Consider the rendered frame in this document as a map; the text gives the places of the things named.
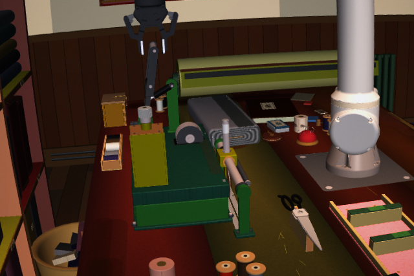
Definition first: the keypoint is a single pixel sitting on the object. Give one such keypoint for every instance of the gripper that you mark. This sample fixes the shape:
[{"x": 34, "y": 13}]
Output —
[{"x": 149, "y": 1}]

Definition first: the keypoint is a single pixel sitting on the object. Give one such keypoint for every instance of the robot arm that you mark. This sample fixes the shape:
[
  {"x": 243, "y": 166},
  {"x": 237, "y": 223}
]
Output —
[{"x": 354, "y": 62}]

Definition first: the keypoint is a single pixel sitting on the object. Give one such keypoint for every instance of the grey knurled reset knob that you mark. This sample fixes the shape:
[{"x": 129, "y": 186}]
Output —
[{"x": 145, "y": 113}]

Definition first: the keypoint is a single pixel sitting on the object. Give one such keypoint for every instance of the grey measuring wheel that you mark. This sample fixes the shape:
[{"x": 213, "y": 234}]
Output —
[{"x": 189, "y": 133}]

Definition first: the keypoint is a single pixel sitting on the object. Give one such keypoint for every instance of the grey folded cloth bolt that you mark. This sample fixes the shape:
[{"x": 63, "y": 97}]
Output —
[{"x": 223, "y": 117}]

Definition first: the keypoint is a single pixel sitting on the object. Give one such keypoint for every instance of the olive green cloth bolt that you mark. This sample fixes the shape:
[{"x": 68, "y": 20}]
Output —
[{"x": 258, "y": 75}]

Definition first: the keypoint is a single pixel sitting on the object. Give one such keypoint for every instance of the yellow rectangular block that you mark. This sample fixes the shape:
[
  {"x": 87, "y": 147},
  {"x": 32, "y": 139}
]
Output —
[{"x": 148, "y": 159}]

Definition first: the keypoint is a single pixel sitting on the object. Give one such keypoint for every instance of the small wooden spool tray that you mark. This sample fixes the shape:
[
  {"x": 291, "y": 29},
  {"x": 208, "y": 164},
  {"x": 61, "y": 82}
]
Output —
[{"x": 111, "y": 163}]

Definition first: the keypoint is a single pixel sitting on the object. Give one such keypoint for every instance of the yellow cutter carriage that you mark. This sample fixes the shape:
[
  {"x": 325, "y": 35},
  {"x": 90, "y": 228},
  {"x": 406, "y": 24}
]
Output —
[{"x": 227, "y": 156}]

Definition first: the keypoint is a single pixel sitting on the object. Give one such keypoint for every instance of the green measuring machine body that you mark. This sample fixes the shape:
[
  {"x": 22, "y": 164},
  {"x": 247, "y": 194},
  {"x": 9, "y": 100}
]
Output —
[{"x": 191, "y": 188}]

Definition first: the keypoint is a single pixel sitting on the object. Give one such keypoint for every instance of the olive green cloth runner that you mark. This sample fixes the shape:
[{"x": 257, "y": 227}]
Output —
[{"x": 278, "y": 176}]

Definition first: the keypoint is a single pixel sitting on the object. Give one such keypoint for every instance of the small wooden block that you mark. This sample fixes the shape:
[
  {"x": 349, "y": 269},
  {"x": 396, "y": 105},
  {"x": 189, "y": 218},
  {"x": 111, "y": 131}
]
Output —
[{"x": 309, "y": 244}]

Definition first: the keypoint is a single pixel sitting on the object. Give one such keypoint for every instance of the cream block with green top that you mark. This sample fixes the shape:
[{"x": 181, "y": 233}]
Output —
[
  {"x": 375, "y": 216},
  {"x": 394, "y": 242}
]

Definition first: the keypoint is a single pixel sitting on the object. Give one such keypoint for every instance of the wooden tray with pink lining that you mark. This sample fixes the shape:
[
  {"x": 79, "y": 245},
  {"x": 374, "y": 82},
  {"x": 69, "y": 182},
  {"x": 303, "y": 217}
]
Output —
[{"x": 385, "y": 240}]

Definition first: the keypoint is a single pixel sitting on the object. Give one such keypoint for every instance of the white thread spool on peg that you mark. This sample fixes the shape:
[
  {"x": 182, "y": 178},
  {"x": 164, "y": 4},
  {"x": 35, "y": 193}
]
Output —
[{"x": 160, "y": 104}]

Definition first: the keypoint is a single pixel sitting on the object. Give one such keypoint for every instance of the yellow wooden box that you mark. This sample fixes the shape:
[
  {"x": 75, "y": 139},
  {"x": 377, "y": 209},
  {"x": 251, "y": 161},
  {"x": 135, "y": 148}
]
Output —
[{"x": 114, "y": 111}]

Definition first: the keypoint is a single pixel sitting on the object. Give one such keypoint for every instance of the dark brown book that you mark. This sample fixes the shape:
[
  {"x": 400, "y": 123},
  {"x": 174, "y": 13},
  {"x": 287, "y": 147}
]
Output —
[{"x": 271, "y": 108}]

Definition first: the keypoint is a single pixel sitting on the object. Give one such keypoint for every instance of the blue small box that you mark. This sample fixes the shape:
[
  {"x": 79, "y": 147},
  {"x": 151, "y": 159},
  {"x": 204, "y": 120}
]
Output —
[{"x": 278, "y": 125}]

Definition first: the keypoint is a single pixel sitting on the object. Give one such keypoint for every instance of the round wooden disc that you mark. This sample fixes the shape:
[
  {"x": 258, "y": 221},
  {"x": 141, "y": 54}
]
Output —
[{"x": 271, "y": 137}]

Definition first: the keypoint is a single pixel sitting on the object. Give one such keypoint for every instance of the grey paper sheet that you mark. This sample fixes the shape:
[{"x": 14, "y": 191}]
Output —
[{"x": 302, "y": 96}]

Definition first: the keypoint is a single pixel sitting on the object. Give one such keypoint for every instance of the wooden shelf unit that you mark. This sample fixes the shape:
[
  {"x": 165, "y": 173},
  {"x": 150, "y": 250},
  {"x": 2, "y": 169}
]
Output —
[{"x": 14, "y": 127}]

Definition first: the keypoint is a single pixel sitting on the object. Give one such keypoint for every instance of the cream thread spool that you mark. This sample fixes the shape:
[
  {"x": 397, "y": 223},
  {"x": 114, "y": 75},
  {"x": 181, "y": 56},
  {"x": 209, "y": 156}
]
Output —
[{"x": 300, "y": 122}]

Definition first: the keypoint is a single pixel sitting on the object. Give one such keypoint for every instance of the red pincushion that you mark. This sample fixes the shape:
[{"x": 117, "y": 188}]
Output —
[{"x": 307, "y": 137}]

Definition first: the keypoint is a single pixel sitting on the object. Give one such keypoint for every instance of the brown thread spool small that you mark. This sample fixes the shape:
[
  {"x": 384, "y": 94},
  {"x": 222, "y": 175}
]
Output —
[{"x": 318, "y": 123}]

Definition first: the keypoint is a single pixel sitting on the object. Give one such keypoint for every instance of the blue thread spool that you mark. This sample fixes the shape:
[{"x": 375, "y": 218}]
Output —
[{"x": 326, "y": 122}]

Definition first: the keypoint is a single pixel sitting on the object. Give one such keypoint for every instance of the pink thread spool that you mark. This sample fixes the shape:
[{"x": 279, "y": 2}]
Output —
[{"x": 161, "y": 268}]

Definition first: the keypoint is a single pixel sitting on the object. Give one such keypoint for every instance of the green radiator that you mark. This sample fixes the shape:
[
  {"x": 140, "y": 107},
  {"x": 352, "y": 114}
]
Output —
[{"x": 386, "y": 79}]

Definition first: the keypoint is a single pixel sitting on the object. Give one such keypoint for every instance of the tan waste bin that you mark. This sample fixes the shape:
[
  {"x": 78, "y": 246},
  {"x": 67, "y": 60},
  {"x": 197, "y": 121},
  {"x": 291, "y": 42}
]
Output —
[{"x": 45, "y": 263}]

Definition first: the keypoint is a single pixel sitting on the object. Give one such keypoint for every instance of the grey square base plate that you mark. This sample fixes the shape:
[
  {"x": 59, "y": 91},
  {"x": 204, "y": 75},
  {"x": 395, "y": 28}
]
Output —
[{"x": 310, "y": 167}]

